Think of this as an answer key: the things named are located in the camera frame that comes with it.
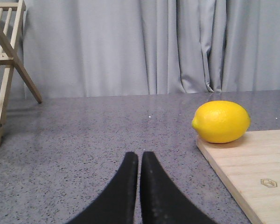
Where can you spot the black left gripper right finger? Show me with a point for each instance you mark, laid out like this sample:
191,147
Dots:
161,201

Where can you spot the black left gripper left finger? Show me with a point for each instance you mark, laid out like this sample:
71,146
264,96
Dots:
116,203

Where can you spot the yellow lemon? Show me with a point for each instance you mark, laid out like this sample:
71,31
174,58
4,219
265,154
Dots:
221,121

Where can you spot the wooden cutting board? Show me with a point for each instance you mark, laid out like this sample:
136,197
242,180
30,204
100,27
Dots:
250,169

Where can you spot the grey curtain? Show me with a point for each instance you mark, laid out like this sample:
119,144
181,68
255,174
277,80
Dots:
87,48

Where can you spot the wooden dish rack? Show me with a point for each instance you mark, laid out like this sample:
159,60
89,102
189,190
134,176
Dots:
11,27

